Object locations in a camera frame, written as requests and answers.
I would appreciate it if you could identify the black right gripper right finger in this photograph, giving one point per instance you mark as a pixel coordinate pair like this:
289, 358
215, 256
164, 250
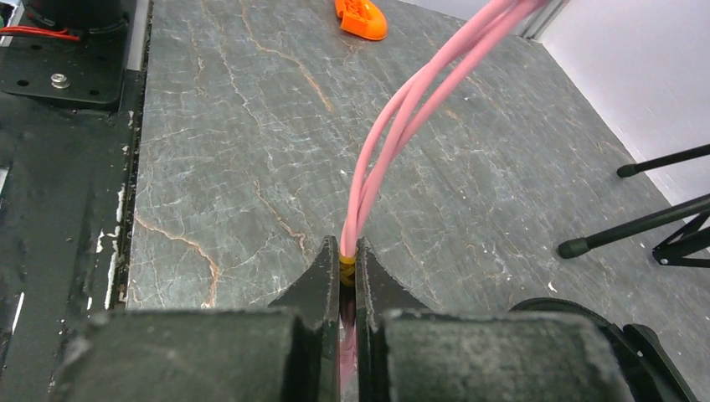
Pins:
407, 352

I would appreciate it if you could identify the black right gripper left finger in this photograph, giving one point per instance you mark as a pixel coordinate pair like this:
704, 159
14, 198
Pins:
287, 351

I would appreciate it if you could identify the black headphones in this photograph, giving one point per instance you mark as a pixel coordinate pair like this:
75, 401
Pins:
648, 370

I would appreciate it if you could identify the black music stand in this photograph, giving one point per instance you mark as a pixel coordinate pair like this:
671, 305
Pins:
675, 250

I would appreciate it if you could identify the orange plastic piece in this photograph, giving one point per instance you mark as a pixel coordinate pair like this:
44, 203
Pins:
361, 18

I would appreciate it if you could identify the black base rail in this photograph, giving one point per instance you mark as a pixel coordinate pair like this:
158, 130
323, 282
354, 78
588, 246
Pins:
70, 115

